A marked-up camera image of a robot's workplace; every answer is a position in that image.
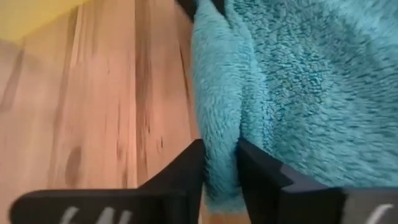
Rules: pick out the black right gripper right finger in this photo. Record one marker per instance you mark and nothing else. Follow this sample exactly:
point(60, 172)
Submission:
point(273, 199)

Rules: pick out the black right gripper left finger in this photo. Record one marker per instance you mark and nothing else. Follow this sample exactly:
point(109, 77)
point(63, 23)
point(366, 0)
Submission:
point(174, 202)

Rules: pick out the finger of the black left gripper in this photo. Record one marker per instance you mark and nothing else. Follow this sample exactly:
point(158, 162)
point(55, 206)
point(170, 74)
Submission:
point(219, 5)
point(188, 7)

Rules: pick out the teal microfiber towel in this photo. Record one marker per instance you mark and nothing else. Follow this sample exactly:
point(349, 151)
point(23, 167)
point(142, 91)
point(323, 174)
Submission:
point(295, 93)

